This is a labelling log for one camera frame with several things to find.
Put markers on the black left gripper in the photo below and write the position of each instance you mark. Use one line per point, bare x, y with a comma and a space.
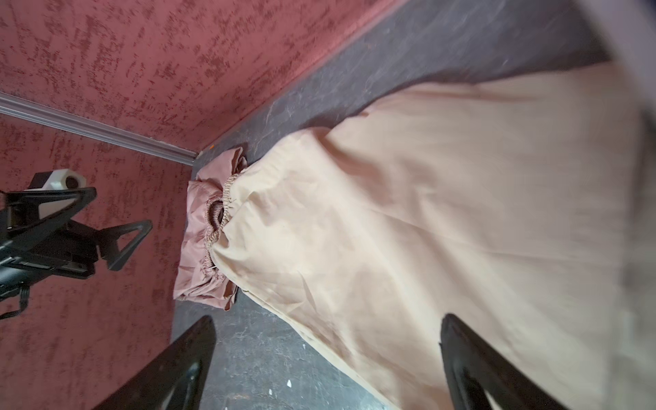
60, 246

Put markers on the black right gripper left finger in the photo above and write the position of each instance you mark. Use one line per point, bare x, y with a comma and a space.
173, 380

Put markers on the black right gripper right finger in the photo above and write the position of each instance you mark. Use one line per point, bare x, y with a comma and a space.
476, 373

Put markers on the pink shorts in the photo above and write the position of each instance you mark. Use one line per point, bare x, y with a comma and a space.
198, 279

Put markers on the beige shorts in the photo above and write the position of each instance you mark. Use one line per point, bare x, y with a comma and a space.
505, 203

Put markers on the white plastic basket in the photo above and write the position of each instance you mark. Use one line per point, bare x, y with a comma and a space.
627, 27

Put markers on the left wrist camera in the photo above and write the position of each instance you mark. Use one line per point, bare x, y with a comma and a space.
56, 180

